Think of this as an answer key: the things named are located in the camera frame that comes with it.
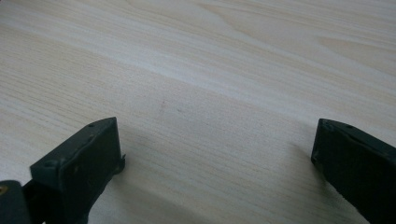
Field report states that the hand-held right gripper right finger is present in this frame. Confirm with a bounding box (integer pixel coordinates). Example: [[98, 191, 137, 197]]
[[310, 118, 396, 224]]

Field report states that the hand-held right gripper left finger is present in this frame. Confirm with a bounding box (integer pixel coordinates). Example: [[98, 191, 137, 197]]
[[29, 117, 126, 224]]

